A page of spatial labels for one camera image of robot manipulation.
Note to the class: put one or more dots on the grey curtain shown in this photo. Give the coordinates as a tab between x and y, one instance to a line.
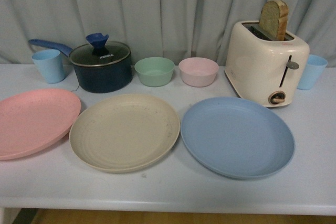
174	29

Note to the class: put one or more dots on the green bowl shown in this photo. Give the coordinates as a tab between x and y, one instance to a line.
155	71

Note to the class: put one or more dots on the cream toaster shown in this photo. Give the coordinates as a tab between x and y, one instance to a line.
264	70

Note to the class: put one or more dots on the beige plate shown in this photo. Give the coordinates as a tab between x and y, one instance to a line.
125	133

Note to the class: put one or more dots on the bread slice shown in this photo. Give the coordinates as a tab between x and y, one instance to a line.
273	18

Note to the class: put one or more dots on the light blue cup right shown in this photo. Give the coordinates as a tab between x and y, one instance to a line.
314	68

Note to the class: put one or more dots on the light blue cup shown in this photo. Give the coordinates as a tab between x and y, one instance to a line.
49	65
314	68

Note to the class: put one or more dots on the light blue cup left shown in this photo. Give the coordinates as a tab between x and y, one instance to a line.
49	65

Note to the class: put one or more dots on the pink plate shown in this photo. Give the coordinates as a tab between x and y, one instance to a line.
33	121

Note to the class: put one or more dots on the blue plate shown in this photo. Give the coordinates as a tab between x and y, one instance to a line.
237	138

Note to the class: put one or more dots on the pink bowl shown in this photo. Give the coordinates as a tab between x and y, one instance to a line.
198	72

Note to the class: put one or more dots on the glass pot lid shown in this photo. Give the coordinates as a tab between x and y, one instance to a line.
99	52

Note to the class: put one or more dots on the dark blue saucepan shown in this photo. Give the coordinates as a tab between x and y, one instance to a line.
95	79

